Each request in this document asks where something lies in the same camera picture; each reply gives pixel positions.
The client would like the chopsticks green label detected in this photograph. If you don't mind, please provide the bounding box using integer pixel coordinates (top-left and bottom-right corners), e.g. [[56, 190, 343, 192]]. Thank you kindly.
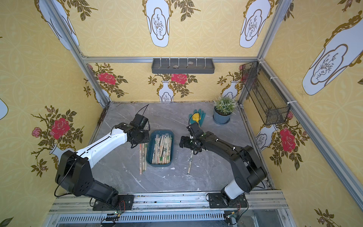
[[142, 143, 148, 173]]

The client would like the teal plastic storage box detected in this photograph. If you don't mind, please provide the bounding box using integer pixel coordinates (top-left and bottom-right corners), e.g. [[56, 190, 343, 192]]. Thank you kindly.
[[146, 130, 174, 167]]

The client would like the chopsticks red print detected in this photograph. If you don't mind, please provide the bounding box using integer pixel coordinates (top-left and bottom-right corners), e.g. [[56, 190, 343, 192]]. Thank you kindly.
[[139, 144, 143, 175]]

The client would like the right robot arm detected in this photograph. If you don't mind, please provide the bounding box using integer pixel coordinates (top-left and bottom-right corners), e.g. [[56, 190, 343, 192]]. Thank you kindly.
[[179, 131, 267, 200]]

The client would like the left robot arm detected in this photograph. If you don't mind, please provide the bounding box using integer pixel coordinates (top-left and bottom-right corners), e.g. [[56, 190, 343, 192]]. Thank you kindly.
[[55, 123, 150, 207]]

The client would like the chopstick pile in box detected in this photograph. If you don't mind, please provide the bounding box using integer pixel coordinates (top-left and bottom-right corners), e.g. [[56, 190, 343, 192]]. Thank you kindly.
[[151, 133, 173, 165]]

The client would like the green garden glove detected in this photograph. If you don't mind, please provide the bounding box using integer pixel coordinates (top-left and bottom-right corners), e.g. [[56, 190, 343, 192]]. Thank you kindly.
[[188, 109, 206, 126]]

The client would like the yellow toy shovel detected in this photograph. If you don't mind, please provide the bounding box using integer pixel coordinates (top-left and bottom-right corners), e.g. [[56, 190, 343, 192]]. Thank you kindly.
[[192, 112, 201, 123]]

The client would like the potted green plant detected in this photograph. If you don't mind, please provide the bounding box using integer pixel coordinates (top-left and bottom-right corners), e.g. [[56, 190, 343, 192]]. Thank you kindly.
[[213, 96, 237, 125]]

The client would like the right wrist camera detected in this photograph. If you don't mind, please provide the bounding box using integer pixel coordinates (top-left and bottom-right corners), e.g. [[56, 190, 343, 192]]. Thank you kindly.
[[187, 122, 204, 139]]

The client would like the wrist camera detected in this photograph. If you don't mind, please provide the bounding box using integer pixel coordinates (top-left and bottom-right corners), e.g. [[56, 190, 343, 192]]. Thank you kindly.
[[187, 122, 204, 139], [130, 113, 148, 130]]

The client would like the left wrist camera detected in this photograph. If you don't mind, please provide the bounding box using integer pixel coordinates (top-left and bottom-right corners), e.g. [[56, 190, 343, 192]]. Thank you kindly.
[[130, 113, 148, 130]]

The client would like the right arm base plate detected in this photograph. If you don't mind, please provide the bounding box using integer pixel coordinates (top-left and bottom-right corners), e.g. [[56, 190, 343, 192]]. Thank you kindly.
[[206, 193, 248, 209]]

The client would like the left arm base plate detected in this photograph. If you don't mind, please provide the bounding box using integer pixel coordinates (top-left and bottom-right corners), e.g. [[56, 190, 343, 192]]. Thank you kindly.
[[92, 194, 134, 211]]

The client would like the grey wall shelf tray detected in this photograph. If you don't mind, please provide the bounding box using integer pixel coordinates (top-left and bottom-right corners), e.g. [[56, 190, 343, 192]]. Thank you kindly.
[[151, 57, 215, 74]]

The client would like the black wire mesh basket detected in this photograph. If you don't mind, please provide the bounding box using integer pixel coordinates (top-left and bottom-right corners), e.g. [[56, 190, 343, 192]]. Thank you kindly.
[[242, 61, 290, 125]]

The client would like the aluminium front rail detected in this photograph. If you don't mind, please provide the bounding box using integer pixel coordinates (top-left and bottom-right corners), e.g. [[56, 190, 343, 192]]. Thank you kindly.
[[44, 190, 296, 227]]

